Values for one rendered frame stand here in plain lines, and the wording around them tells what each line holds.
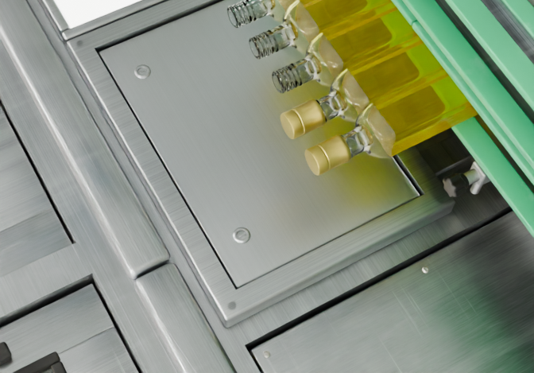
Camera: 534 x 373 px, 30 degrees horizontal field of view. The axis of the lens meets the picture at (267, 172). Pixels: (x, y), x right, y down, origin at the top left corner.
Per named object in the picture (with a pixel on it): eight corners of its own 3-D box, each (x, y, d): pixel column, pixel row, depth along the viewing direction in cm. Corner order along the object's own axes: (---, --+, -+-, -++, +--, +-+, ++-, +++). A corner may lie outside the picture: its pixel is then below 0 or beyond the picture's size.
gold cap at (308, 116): (310, 93, 120) (278, 107, 119) (325, 111, 118) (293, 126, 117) (311, 113, 123) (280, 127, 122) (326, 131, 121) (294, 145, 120)
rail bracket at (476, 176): (514, 153, 132) (431, 196, 128) (528, 126, 126) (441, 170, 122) (532, 177, 130) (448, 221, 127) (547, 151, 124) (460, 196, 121)
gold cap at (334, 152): (342, 161, 120) (311, 176, 119) (332, 134, 119) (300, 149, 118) (354, 161, 116) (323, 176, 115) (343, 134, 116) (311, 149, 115)
